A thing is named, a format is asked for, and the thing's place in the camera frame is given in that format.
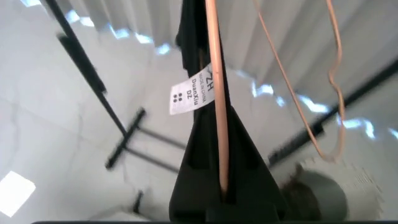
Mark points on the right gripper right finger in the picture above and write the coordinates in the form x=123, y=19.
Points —
x=248, y=180

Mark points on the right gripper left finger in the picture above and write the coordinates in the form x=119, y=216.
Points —
x=199, y=174

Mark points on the pink clothes hanger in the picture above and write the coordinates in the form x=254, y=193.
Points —
x=342, y=124
x=217, y=77

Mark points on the black short-sleeved shirt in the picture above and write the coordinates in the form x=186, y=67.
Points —
x=192, y=31

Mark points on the white laundry basket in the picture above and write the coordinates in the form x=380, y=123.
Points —
x=357, y=186

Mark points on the black clothes rack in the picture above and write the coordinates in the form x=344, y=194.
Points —
x=81, y=59

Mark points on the white curtain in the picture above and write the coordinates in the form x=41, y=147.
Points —
x=140, y=15

